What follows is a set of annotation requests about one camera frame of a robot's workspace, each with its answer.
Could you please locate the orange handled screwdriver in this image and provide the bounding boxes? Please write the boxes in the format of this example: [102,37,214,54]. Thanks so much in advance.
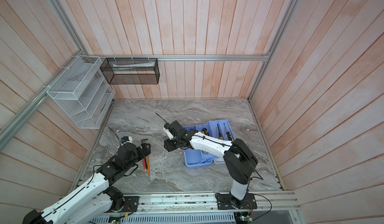
[146,156,150,176]

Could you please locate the white blue plastic toolbox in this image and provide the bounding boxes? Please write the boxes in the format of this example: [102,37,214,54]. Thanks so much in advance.
[184,120,235,169]

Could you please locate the yellow black stubby screwdriver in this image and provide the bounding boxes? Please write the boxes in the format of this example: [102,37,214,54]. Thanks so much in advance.
[226,131,234,141]

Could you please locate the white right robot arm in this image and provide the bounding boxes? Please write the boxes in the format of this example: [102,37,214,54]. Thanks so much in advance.
[164,121,258,201]

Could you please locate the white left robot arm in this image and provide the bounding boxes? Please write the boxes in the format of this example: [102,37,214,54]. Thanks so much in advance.
[23,142,151,224]

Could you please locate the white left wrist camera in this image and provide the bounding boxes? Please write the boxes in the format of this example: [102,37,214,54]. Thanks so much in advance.
[121,136,133,144]

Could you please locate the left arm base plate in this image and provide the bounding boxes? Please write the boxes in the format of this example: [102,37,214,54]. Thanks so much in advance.
[110,196,140,213]

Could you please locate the white wire mesh shelf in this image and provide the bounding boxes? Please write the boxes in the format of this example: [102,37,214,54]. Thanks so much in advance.
[47,56,115,129]

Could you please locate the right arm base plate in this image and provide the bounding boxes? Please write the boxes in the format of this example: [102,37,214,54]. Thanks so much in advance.
[215,193,257,210]

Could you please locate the black mesh wall basket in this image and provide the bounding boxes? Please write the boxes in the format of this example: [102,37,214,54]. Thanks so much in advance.
[101,57,160,85]

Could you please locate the aluminium front rail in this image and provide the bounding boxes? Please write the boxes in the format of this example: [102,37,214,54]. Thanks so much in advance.
[124,191,300,214]

